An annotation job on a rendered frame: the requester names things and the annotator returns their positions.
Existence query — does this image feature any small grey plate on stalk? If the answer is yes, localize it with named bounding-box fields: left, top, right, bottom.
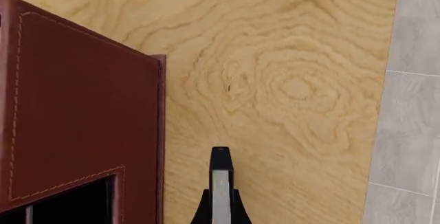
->
left=210, top=146, right=236, bottom=224

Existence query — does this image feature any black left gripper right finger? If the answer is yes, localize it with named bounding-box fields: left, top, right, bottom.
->
left=232, top=188, right=254, bottom=224

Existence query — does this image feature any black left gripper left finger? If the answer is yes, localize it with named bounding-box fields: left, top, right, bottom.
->
left=190, top=188, right=213, bottom=224

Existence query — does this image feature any red-brown leather desk caddy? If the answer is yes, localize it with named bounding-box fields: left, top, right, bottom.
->
left=0, top=0, right=167, bottom=224

